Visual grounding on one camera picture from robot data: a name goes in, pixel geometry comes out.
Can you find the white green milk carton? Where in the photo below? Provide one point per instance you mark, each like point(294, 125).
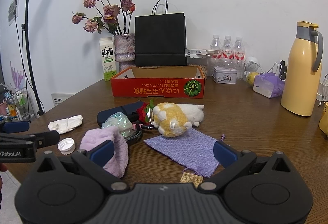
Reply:
point(107, 49)

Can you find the small gold tag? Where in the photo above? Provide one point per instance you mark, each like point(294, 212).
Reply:
point(196, 180)

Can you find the lavender fluffy towel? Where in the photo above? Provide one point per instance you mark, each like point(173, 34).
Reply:
point(117, 165)

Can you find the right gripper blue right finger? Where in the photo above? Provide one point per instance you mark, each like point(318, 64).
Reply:
point(225, 154)

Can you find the black paper shopping bag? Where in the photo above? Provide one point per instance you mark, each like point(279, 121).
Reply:
point(160, 38)

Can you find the water bottle middle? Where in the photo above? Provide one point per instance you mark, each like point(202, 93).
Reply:
point(227, 52)

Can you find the white tissue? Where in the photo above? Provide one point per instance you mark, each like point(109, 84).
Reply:
point(66, 125)

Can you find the purple linen drawstring pouch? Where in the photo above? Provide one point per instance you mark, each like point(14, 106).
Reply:
point(192, 149)

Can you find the cluttered shelf rack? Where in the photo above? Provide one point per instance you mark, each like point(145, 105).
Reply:
point(18, 103)

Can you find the person's left hand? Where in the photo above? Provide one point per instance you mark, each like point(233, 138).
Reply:
point(3, 167)

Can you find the water bottle right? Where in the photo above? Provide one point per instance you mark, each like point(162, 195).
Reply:
point(238, 57)

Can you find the purple tissue pack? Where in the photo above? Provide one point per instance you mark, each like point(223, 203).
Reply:
point(268, 85)

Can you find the purple textured vase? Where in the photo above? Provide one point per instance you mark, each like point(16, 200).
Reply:
point(125, 50)

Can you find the water bottle left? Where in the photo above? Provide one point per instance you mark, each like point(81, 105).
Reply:
point(215, 58)

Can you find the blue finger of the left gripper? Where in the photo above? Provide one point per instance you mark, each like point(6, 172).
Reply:
point(41, 139)
point(14, 127)

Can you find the white flat carton box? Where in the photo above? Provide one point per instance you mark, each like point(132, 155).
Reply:
point(200, 53)

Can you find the yellow thermos jug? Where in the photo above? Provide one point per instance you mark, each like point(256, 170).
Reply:
point(304, 67)

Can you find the yellow white plush toy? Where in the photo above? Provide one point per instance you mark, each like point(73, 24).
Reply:
point(173, 120)

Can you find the clear plastic food container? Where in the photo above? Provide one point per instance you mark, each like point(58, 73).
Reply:
point(202, 63)

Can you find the water bottle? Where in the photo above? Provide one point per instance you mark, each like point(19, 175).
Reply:
point(215, 58)
point(238, 57)
point(227, 52)

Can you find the iridescent plastic item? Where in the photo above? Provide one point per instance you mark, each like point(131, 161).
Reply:
point(121, 121)

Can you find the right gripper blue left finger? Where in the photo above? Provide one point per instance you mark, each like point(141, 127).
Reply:
point(96, 157)

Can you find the red cardboard pumpkin box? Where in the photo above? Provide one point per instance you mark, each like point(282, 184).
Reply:
point(167, 81)

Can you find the small decorated tin box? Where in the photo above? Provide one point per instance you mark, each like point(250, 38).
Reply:
point(223, 75)

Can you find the white bottle cap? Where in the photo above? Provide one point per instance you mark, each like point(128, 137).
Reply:
point(66, 146)

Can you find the dried pink rose bouquet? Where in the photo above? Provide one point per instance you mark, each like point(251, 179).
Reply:
point(110, 17)

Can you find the green yellow apple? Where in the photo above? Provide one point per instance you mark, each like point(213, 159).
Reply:
point(251, 78)

